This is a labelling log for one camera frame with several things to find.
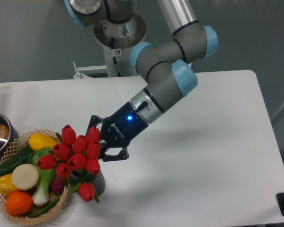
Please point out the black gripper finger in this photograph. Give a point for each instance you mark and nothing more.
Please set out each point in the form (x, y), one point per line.
(122, 155)
(95, 121)

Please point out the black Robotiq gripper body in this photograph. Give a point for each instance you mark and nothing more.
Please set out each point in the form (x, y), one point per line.
(121, 127)

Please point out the dark grey ribbed vase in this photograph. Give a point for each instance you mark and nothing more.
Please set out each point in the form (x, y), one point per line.
(98, 180)

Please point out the red tulip bouquet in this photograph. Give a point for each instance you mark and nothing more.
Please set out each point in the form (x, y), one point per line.
(76, 154)

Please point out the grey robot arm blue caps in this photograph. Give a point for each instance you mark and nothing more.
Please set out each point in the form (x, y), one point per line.
(165, 68)

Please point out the yellow squash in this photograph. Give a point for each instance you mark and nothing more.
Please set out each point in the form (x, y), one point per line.
(38, 141)

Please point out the purple sweet potato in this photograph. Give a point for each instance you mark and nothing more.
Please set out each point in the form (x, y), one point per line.
(57, 185)

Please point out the green chili pepper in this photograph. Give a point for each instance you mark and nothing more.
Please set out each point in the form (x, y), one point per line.
(45, 209)

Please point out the green cucumber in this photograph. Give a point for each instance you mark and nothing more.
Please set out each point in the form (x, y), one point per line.
(17, 159)

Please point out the woven wicker basket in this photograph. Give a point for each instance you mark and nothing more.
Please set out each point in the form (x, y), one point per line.
(15, 147)

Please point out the beige round bun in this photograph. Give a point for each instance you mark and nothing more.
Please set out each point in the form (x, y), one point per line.
(25, 176)

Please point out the green bok choy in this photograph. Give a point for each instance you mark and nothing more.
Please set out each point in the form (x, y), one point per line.
(43, 179)

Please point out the yellow bell pepper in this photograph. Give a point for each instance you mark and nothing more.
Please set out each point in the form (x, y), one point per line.
(6, 185)

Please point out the orange fruit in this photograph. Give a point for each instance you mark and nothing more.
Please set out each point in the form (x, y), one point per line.
(19, 203)

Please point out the white metal base frame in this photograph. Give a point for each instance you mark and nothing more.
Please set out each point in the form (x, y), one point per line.
(90, 72)

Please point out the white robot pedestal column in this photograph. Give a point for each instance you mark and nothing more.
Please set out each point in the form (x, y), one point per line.
(118, 40)

